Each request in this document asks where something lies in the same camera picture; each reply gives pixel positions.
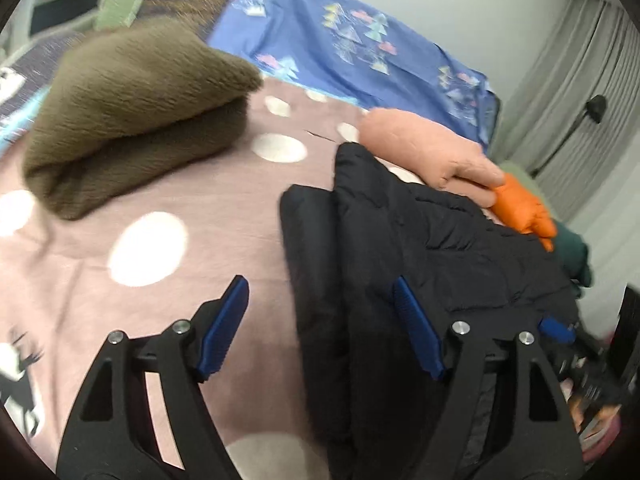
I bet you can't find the pink quilted garment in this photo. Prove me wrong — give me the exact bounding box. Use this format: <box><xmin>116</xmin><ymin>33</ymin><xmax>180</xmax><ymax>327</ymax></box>
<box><xmin>358</xmin><ymin>108</ymin><xmax>506</xmax><ymax>209</ymax></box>

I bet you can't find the dark deer-print blanket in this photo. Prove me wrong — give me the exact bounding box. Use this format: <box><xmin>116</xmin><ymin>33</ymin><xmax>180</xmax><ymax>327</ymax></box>
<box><xmin>1</xmin><ymin>0</ymin><xmax>230</xmax><ymax>146</ymax></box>

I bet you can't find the black floor lamp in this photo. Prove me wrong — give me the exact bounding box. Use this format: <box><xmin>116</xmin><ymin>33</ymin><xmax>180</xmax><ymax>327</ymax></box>
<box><xmin>529</xmin><ymin>94</ymin><xmax>608</xmax><ymax>178</ymax></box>

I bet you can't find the grey curtain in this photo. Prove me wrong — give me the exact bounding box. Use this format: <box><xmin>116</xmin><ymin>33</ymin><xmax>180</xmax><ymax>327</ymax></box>
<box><xmin>489</xmin><ymin>0</ymin><xmax>639</xmax><ymax>220</ymax></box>

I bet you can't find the brown fleece garment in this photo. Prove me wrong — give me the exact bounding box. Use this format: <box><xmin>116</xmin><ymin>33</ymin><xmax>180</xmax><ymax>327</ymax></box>
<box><xmin>23</xmin><ymin>18</ymin><xmax>262</xmax><ymax>220</ymax></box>

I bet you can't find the person's right hand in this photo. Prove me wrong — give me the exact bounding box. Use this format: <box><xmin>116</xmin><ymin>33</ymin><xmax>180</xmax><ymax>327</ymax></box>
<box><xmin>560</xmin><ymin>379</ymin><xmax>620</xmax><ymax>444</ymax></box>

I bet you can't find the blue tree-print sheet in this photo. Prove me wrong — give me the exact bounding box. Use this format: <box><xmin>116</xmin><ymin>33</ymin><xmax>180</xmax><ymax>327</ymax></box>
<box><xmin>207</xmin><ymin>0</ymin><xmax>500</xmax><ymax>148</ymax></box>

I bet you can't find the orange puffer jacket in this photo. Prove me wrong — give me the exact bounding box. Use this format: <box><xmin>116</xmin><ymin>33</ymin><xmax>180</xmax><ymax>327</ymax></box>
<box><xmin>488</xmin><ymin>172</ymin><xmax>558</xmax><ymax>252</ymax></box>

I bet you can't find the dark green fleece garment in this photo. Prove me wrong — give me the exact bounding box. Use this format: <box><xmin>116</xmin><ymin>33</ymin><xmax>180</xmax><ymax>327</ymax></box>
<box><xmin>553</xmin><ymin>220</ymin><xmax>593</xmax><ymax>299</ymax></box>

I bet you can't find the pink polka-dot bed cover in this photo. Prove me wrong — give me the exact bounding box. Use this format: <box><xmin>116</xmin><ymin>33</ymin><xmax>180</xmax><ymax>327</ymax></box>
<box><xmin>0</xmin><ymin>74</ymin><xmax>426</xmax><ymax>480</ymax></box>

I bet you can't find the black puffer hooded jacket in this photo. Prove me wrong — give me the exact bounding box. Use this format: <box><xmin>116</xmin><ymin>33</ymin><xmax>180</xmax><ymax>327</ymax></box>
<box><xmin>280</xmin><ymin>143</ymin><xmax>578</xmax><ymax>479</ymax></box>

